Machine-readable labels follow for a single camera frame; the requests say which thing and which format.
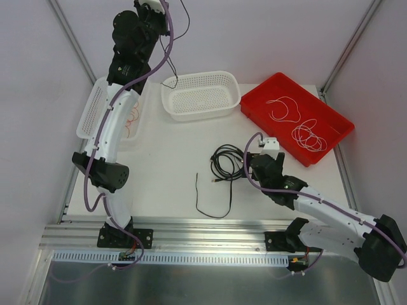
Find white perforated rounded basket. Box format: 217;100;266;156
161;71;242;122

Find thin black wire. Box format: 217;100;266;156
160;0;191;90
194;152;245;220

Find aluminium mounting rail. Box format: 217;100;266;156
39;215;291;254

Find left aluminium frame post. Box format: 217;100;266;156
46;0;97;85

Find white wire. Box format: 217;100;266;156
291;118;328;153
266;96;302;123

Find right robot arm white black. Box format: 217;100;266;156
244;152;406;282

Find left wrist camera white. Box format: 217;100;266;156
139;0;165;14

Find aluminium frame post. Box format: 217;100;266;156
46;0;97;85
319;0;384;98

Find white slotted cable duct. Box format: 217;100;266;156
53;250;289;268

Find right aluminium frame post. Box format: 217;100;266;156
319;0;384;98

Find black and orange cables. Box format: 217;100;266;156
210;144;251;184

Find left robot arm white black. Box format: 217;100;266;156
72;1;174;248

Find red plastic tray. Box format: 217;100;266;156
240;72;355;167

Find clear white rectangular basket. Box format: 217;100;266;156
76;76;148;151

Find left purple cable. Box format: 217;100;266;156
84;0;175;213

